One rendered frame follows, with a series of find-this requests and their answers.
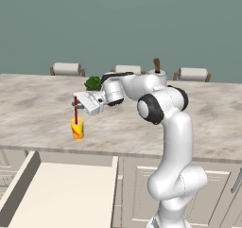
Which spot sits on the white cushioned wooden stool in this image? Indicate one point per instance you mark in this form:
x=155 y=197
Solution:
x=127 y=69
x=193 y=74
x=66 y=68

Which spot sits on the white utensil pot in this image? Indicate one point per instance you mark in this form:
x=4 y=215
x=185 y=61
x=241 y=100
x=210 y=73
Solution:
x=160 y=75

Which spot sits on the yellow red smoothie cup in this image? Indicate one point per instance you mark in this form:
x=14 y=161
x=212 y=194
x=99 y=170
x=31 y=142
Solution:
x=77 y=131

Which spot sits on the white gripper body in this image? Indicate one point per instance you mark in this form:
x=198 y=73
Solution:
x=89 y=101

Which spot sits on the green leafy plant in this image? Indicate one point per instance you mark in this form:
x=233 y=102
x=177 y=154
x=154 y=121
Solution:
x=93 y=83

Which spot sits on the beige drawer front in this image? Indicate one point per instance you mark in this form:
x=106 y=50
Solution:
x=8 y=171

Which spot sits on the red straw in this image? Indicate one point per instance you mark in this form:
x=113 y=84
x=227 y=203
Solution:
x=76 y=112

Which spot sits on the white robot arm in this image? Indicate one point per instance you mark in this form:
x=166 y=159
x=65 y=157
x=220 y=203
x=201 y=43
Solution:
x=175 y=134

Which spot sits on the open beige drawer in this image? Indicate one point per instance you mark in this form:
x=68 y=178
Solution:
x=63 y=194

